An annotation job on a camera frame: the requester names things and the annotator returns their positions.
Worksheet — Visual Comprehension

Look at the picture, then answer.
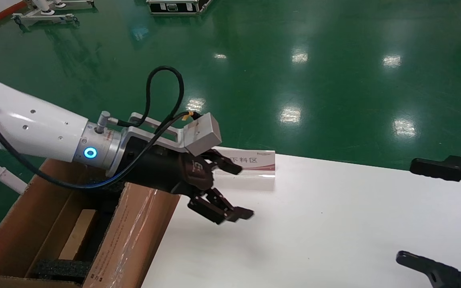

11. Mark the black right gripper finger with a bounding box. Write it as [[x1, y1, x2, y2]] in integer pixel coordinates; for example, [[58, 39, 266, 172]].
[[395, 250, 461, 288], [409, 156, 461, 199]]

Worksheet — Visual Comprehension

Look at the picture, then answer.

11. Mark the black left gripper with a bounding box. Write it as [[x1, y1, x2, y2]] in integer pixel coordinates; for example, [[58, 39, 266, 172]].
[[112, 138, 255, 226]]

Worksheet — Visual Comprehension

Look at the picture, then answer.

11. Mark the small cardboard box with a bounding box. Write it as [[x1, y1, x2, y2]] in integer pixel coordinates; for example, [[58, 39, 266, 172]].
[[58, 209, 98, 261]]

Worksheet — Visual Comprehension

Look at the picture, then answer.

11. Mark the large cardboard box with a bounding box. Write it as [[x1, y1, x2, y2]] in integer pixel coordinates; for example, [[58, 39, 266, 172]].
[[0, 158, 181, 288]]

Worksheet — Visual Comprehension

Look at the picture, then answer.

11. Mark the acrylic sign with chinese text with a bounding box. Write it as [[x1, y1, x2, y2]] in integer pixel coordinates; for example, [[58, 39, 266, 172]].
[[214, 149, 276, 179]]

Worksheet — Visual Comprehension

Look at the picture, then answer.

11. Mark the black foam insert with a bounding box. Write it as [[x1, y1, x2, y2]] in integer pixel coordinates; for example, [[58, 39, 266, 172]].
[[30, 200, 121, 285]]

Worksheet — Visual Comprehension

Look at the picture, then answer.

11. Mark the black flight case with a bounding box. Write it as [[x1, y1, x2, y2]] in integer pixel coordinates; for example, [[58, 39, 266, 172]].
[[147, 0, 214, 16]]

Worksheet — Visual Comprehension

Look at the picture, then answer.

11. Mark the white tube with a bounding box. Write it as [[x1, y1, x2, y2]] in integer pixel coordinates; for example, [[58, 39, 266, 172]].
[[0, 149, 29, 195]]

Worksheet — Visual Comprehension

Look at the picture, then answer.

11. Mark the white wheeled stand base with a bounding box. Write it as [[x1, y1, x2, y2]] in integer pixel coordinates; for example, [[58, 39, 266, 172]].
[[24, 0, 95, 11], [12, 11, 80, 28]]

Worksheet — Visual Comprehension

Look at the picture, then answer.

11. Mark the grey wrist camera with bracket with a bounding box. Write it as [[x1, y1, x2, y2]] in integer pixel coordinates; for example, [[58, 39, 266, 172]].
[[128, 112, 223, 157]]

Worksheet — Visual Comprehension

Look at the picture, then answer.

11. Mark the black camera cable yellow tag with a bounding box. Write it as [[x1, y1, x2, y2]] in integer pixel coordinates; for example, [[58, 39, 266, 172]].
[[0, 94, 196, 191]]

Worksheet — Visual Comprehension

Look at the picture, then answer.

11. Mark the black looped cable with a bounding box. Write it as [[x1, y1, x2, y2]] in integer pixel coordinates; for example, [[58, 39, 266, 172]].
[[116, 66, 185, 128]]

